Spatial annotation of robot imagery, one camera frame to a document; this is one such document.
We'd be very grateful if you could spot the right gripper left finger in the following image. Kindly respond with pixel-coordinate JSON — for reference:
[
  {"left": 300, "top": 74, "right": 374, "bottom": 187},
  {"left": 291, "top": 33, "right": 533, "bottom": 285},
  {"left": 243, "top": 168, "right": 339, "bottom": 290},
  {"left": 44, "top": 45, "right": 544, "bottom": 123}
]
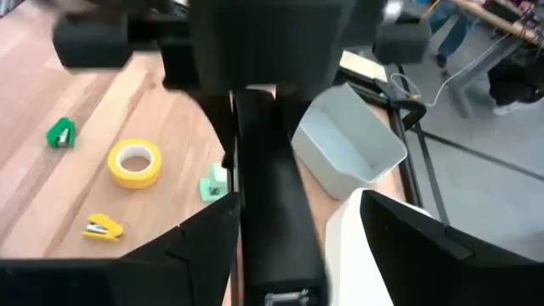
[{"left": 0, "top": 191, "right": 241, "bottom": 306}]

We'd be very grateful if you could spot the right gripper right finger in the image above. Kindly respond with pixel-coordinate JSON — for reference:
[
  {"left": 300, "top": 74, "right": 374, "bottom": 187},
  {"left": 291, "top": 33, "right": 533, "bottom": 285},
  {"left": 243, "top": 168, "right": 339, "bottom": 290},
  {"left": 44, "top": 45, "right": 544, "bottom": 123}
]
[{"left": 360, "top": 189, "right": 544, "bottom": 306}]

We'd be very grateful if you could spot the small yellow stapler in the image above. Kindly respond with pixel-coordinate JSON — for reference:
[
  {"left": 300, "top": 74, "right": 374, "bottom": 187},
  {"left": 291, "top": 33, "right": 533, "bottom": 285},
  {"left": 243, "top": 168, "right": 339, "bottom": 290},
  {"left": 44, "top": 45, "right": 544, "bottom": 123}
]
[{"left": 82, "top": 212, "right": 125, "bottom": 243}]

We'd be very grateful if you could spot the yellow tape roll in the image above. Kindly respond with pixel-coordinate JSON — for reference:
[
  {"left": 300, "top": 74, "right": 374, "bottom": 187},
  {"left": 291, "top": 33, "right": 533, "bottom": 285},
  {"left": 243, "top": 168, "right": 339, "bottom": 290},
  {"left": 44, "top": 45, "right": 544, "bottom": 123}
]
[{"left": 106, "top": 138, "right": 163, "bottom": 190}]

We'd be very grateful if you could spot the mint green stapler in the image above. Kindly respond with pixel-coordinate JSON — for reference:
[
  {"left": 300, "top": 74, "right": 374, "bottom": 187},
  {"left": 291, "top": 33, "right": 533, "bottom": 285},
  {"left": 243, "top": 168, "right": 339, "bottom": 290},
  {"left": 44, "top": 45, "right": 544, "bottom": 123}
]
[{"left": 199, "top": 162, "right": 233, "bottom": 203}]

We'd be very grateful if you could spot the small green stapler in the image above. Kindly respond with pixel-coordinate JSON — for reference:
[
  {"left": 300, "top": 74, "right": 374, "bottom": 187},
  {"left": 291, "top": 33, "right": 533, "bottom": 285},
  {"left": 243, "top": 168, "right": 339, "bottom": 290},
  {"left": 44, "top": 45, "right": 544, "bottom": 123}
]
[{"left": 45, "top": 116, "right": 77, "bottom": 150}]

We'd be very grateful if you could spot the white plastic bin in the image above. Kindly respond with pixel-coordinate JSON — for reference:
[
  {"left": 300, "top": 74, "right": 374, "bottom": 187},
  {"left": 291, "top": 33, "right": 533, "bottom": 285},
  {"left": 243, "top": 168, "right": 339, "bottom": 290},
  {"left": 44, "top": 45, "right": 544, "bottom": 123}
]
[{"left": 325, "top": 188, "right": 433, "bottom": 306}]

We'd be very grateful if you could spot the light grey plastic bin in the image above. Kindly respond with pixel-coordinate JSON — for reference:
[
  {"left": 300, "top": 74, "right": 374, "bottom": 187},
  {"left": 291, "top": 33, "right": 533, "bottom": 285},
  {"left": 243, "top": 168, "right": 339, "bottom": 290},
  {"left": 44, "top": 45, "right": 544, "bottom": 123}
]
[{"left": 291, "top": 82, "right": 408, "bottom": 201}]

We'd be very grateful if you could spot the grey-legged wooden workbench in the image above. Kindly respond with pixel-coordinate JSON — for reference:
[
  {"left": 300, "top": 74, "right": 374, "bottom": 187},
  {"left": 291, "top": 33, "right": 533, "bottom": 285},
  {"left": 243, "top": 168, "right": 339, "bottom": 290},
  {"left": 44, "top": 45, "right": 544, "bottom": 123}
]
[{"left": 444, "top": 0, "right": 544, "bottom": 119}]

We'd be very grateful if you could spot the black curved corner bracket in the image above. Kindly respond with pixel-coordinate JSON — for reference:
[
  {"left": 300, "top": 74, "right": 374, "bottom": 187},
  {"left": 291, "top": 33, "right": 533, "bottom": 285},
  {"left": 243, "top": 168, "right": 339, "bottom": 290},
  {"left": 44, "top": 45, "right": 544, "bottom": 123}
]
[{"left": 373, "top": 78, "right": 428, "bottom": 131}]

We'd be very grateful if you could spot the white floor cable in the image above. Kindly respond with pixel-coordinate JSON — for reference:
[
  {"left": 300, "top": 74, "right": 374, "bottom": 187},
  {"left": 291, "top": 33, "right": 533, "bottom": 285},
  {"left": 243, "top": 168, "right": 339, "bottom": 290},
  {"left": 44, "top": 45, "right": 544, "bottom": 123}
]
[{"left": 388, "top": 33, "right": 512, "bottom": 107}]

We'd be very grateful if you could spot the yellow hanging cable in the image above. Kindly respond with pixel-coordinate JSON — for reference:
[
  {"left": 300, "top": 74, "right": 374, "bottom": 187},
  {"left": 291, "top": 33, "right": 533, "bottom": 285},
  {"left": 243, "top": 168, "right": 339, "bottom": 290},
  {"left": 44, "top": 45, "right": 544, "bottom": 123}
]
[{"left": 420, "top": 0, "right": 443, "bottom": 20}]

